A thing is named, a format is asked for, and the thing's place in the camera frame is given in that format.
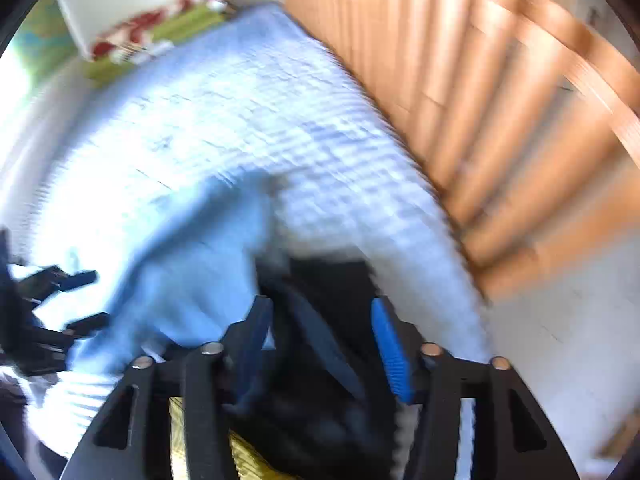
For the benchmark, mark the green folded blanket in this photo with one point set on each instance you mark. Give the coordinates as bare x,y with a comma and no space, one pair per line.
190,22

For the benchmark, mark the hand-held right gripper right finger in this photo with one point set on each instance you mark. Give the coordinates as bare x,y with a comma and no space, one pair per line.
392,355

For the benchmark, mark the light blue denim pants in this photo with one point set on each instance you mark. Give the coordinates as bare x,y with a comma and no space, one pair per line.
200,260

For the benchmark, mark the person's left forearm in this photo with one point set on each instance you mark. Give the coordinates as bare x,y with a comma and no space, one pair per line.
12,440

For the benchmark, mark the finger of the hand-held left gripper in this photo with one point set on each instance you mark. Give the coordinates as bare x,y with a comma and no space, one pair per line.
87,325
60,280

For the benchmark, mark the blue white striped bed quilt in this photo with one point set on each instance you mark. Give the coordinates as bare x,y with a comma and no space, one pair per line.
225,110

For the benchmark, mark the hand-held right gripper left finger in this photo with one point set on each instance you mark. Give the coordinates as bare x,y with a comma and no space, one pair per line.
252,340

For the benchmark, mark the red white folded blanket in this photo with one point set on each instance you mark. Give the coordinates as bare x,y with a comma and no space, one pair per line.
140,25

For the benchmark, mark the wooden slatted rail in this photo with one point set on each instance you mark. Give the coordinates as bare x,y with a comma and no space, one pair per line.
475,85

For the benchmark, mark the black yellow garment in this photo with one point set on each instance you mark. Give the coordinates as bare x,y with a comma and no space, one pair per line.
320,410

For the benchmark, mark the green landscape wall poster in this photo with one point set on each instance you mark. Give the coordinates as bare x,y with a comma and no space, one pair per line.
42,35

